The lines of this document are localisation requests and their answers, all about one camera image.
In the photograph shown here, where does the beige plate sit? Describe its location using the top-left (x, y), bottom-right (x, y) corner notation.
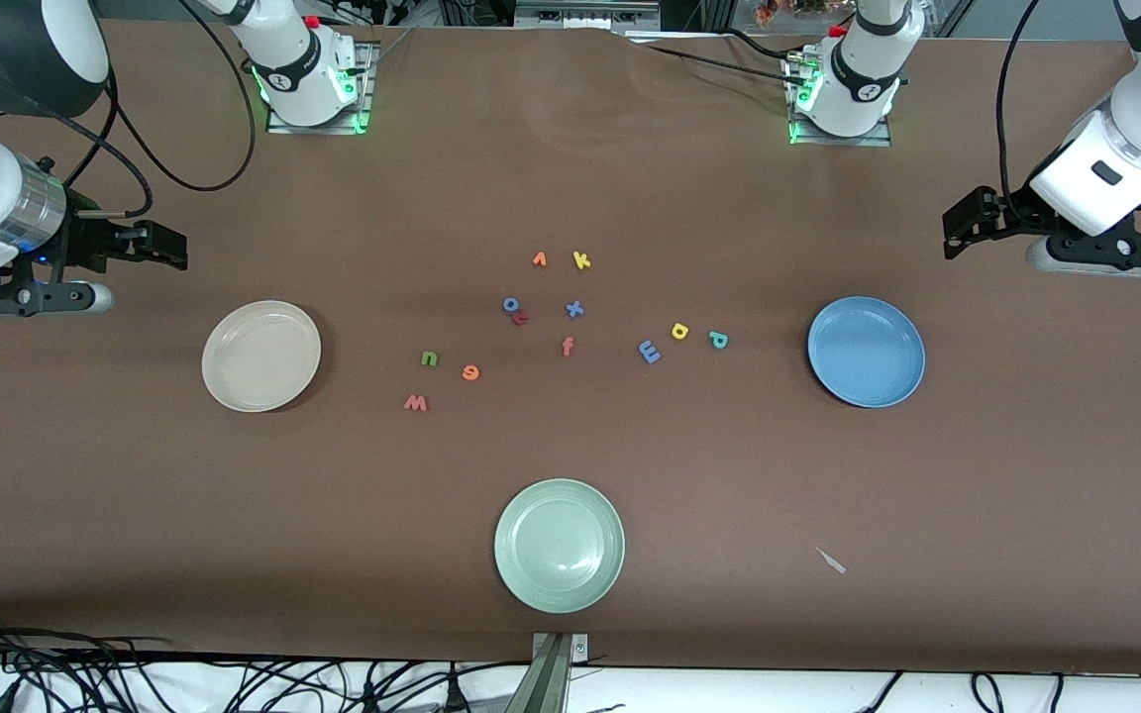
top-left (201, 300), bottom-right (323, 413)

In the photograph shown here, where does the blue plate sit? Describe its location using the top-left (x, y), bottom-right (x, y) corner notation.
top-left (807, 296), bottom-right (926, 409)

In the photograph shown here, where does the brown table cover sheet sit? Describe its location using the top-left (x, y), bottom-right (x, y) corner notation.
top-left (0, 20), bottom-right (1141, 676)

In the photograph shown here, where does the orange decorative object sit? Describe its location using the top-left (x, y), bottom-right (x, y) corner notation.
top-left (754, 0), bottom-right (829, 26)

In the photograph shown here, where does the grey power strip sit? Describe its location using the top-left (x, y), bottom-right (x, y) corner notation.
top-left (514, 0), bottom-right (663, 28)

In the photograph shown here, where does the pale green plate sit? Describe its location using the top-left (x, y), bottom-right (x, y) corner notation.
top-left (493, 478), bottom-right (626, 615)

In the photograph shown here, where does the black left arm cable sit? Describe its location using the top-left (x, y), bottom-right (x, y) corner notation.
top-left (994, 0), bottom-right (1042, 231)

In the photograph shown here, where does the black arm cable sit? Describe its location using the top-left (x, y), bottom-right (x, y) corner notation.
top-left (994, 0), bottom-right (1042, 231)
top-left (36, 0), bottom-right (257, 221)

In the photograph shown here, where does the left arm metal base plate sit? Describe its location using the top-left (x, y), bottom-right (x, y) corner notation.
top-left (786, 50), bottom-right (893, 148)

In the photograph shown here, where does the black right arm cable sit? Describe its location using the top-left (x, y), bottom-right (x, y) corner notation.
top-left (36, 0), bottom-right (257, 221)

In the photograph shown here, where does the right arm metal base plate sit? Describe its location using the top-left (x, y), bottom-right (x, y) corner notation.
top-left (266, 40), bottom-right (375, 136)

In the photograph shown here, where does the black power cable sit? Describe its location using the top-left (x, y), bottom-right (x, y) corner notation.
top-left (630, 30), bottom-right (801, 90)

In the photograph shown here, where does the black cable tangle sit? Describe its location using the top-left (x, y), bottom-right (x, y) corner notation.
top-left (0, 606), bottom-right (532, 713)

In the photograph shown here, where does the metal camera pole bracket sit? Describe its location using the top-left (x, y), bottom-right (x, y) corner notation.
top-left (529, 632), bottom-right (591, 713)

